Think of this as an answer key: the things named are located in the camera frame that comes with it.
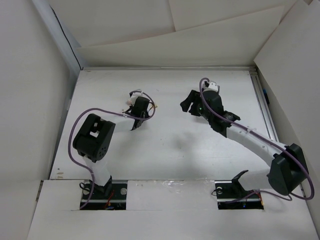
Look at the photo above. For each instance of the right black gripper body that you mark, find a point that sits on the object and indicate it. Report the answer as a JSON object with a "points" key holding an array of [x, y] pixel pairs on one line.
{"points": [[197, 108]]}

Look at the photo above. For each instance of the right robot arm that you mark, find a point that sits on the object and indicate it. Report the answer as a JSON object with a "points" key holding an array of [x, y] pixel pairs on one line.
{"points": [[286, 164]]}

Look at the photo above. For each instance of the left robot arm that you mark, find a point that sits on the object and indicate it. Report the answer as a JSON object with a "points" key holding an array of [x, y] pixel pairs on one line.
{"points": [[91, 136]]}

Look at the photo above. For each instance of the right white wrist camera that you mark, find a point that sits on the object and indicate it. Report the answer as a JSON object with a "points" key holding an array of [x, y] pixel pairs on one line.
{"points": [[212, 86]]}

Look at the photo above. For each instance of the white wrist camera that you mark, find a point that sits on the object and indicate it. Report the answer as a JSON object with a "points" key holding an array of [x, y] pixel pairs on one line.
{"points": [[212, 86], [132, 98]]}

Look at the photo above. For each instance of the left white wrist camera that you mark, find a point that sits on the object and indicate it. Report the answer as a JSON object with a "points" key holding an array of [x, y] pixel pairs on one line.
{"points": [[132, 98]]}

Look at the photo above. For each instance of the aluminium frame rail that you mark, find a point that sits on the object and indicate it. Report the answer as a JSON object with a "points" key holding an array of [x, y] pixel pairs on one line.
{"points": [[262, 102]]}

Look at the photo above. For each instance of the blue object on rail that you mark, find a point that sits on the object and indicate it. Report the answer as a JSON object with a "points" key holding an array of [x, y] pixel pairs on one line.
{"points": [[266, 96]]}

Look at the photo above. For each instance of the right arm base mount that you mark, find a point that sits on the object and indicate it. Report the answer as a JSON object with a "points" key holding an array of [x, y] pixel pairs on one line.
{"points": [[230, 195]]}

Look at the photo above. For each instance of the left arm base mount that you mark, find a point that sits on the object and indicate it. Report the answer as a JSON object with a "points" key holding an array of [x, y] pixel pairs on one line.
{"points": [[115, 199]]}

